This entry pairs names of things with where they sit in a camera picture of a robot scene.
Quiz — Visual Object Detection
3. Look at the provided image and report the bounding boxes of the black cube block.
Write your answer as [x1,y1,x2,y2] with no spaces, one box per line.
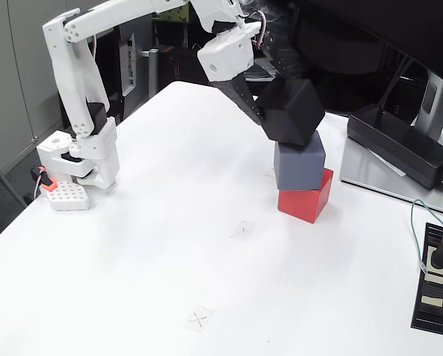
[256,78,326,146]

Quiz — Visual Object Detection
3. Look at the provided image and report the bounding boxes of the grey cube block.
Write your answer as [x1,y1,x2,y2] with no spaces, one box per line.
[273,131,326,192]

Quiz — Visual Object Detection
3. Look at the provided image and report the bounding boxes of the red cube block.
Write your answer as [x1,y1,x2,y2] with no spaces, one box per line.
[277,167,335,225]

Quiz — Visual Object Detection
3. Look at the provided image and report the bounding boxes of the black computer case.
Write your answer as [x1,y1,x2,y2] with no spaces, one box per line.
[157,46,214,85]

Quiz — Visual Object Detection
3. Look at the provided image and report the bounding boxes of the green box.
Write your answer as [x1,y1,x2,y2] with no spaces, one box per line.
[157,7,189,24]

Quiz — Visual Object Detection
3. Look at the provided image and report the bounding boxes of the black panel board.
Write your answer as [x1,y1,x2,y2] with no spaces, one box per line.
[54,31,125,123]

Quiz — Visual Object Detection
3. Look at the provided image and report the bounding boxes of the black monitor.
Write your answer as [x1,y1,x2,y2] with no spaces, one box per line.
[302,0,443,87]

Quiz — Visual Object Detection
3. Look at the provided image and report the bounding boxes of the black power adapter brick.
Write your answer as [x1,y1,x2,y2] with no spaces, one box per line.
[346,104,443,191]

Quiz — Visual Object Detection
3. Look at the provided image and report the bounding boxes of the silver monitor stand base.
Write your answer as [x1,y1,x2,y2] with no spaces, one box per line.
[339,139,443,219]

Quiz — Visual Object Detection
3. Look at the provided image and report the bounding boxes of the silver monitor stand neck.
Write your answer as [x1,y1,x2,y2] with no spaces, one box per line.
[416,72,443,140]

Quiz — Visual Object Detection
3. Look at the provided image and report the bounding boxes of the white perforated base clamp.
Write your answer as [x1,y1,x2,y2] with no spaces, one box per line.
[39,180,92,212]

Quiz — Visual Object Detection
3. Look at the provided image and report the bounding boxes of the clear tape with X mark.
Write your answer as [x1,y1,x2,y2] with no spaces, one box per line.
[186,306,215,333]

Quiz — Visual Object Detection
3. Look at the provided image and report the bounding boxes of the black power strip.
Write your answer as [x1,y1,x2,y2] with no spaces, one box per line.
[410,222,443,334]

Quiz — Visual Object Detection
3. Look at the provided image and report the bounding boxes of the silver metal post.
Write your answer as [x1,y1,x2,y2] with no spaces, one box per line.
[142,47,160,101]

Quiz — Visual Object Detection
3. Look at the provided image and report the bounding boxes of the green thin cable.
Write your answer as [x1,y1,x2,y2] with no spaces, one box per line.
[410,200,443,274]

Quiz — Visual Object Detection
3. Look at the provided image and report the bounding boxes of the orange cable connector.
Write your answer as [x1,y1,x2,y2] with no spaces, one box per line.
[30,166,57,192]

